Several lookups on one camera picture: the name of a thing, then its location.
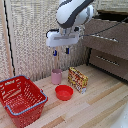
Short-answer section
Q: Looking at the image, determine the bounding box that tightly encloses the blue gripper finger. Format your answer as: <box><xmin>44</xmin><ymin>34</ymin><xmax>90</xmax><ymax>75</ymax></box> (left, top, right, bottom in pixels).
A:
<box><xmin>64</xmin><ymin>45</ymin><xmax>71</xmax><ymax>55</ymax></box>
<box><xmin>52</xmin><ymin>46</ymin><xmax>59</xmax><ymax>57</ymax></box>

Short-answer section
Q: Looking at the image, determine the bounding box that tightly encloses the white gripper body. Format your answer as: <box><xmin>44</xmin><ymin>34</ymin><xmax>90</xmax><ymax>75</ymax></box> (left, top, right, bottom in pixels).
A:
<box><xmin>45</xmin><ymin>27</ymin><xmax>83</xmax><ymax>48</ymax></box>

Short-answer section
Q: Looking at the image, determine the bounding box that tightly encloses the red shopping basket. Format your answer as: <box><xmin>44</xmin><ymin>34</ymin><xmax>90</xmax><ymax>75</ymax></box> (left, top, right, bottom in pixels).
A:
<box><xmin>0</xmin><ymin>74</ymin><xmax>49</xmax><ymax>128</ymax></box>

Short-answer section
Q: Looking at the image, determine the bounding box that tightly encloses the colourful snack box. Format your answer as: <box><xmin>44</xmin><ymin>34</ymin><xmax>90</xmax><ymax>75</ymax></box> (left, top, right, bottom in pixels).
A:
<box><xmin>67</xmin><ymin>66</ymin><xmax>90</xmax><ymax>94</ymax></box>

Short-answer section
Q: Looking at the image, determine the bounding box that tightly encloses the red bowl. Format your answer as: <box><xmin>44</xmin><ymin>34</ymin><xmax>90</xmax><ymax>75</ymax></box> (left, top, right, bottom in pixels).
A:
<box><xmin>54</xmin><ymin>84</ymin><xmax>75</xmax><ymax>102</ymax></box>

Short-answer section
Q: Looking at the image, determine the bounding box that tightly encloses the brown drawer cabinet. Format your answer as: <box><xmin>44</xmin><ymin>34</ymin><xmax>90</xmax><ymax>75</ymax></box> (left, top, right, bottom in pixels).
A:
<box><xmin>81</xmin><ymin>9</ymin><xmax>128</xmax><ymax>82</ymax></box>

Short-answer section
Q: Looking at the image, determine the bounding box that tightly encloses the black vertical pole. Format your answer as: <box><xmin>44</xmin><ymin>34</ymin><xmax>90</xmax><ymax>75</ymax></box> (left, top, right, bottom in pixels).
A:
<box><xmin>3</xmin><ymin>0</ymin><xmax>16</xmax><ymax>78</ymax></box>

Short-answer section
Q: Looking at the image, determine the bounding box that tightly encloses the black cable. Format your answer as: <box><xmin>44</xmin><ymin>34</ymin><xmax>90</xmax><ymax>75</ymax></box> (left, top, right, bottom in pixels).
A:
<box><xmin>82</xmin><ymin>17</ymin><xmax>128</xmax><ymax>38</ymax></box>

